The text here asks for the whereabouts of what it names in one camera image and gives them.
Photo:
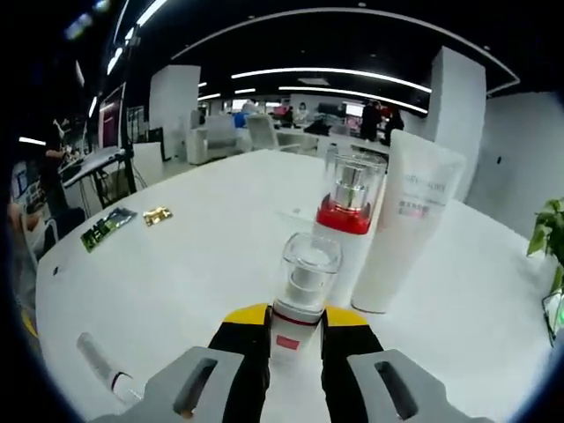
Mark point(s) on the small red-label skincare bottle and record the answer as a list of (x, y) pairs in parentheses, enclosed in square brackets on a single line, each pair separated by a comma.
[(293, 335)]

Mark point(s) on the magenta screen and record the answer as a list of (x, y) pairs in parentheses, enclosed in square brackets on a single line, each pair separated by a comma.
[(110, 123)]

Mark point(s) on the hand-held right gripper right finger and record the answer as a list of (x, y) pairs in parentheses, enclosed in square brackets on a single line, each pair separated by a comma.
[(348, 352)]

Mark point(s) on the clear packet red label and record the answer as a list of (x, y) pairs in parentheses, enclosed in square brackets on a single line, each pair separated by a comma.
[(103, 365)]

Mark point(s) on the tall red-collar skincare bottle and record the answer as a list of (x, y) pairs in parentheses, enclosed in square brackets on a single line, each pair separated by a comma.
[(348, 216)]

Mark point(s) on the black light stand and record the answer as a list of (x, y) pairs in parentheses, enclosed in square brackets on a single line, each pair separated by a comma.
[(129, 132)]

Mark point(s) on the dark wall switch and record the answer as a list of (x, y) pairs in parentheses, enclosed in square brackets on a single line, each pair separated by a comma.
[(498, 160)]

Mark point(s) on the small gold packet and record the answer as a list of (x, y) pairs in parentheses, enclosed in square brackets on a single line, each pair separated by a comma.
[(157, 216)]

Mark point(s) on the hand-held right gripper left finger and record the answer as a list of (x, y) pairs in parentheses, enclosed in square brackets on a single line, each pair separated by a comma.
[(238, 352)]

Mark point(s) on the white office chair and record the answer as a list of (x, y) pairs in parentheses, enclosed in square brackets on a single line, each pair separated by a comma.
[(262, 132)]

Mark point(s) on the green foil packet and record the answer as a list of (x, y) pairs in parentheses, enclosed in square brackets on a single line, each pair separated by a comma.
[(108, 229)]

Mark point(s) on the white tilted desk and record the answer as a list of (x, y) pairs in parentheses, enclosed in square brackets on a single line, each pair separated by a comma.
[(94, 158)]

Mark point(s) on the potted green plant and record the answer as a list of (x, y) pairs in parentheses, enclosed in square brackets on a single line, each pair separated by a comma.
[(548, 224)]

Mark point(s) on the ceiling light strip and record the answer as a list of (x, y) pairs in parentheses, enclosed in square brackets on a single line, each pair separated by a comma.
[(352, 93), (308, 69)]

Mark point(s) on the white skincare tube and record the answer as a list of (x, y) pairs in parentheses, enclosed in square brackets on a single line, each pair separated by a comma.
[(405, 247)]

